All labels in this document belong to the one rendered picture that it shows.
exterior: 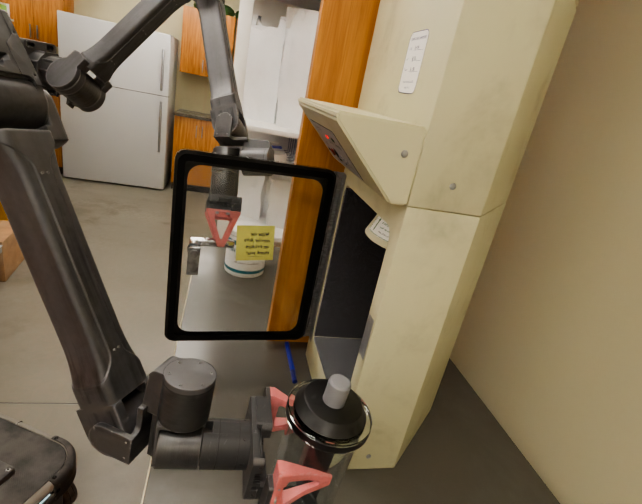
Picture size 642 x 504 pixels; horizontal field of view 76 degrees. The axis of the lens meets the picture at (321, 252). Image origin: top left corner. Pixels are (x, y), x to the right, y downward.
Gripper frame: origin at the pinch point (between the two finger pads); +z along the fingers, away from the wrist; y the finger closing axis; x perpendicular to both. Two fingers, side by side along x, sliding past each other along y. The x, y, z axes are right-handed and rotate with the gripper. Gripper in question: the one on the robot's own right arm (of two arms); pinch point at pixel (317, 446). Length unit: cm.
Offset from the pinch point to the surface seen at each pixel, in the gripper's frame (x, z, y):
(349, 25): -53, 1, 49
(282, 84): -37, 1, 143
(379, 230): -23.0, 8.6, 22.7
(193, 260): -5.6, -19.8, 36.7
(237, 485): 17.2, -7.3, 7.1
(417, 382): -3.3, 17.7, 10.1
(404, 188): -32.9, 4.9, 11.0
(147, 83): 10, -114, 497
